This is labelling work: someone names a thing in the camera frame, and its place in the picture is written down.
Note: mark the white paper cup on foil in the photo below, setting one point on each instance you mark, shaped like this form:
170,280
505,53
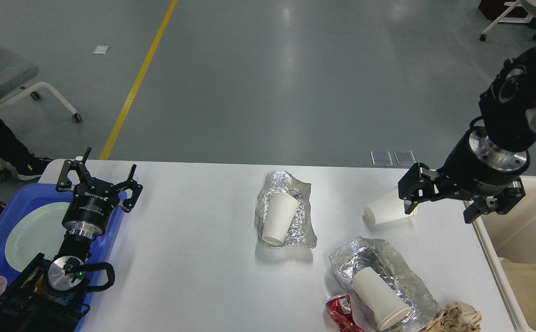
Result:
279,216

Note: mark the transparent floor plate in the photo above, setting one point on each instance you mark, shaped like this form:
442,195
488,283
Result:
404,157
381,158

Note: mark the white chair base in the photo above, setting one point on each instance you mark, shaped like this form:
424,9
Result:
521,18

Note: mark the aluminium foil sheet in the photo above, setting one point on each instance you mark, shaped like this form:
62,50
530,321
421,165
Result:
301,232
352,256

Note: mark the light green plate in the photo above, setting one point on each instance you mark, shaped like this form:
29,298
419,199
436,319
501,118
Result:
39,232

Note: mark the transparent floor plate left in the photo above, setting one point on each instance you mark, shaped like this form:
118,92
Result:
381,158

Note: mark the crushed red can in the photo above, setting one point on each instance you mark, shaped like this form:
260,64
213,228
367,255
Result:
340,311

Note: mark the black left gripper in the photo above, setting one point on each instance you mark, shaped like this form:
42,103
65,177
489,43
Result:
90,210

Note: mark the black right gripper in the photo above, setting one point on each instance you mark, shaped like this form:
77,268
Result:
477,166

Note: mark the beige plastic bin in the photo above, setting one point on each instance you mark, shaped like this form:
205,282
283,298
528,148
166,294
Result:
511,236

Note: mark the crumpled aluminium foil sheet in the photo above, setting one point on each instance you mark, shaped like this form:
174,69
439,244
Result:
301,232

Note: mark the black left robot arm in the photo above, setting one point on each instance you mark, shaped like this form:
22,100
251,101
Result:
67,278

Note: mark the crumpled brown paper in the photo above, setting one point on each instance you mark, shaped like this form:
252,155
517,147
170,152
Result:
456,316

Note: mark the blue plastic tray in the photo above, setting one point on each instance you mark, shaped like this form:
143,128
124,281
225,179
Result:
34,196

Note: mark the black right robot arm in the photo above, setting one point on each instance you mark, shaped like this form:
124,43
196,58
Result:
508,107

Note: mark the grey office chair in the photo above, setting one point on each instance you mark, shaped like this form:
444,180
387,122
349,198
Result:
15,72

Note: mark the white paper cup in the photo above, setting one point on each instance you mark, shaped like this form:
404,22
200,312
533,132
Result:
387,207
279,216
388,308

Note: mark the transparent floor plate right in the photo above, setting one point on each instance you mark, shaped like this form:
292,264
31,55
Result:
404,157

